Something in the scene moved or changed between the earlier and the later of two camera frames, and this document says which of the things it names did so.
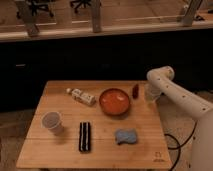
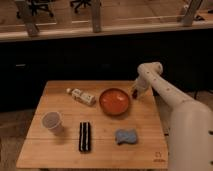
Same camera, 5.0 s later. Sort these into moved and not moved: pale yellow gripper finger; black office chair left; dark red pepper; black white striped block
Moved: pale yellow gripper finger
Not moved: black office chair left; black white striped block; dark red pepper
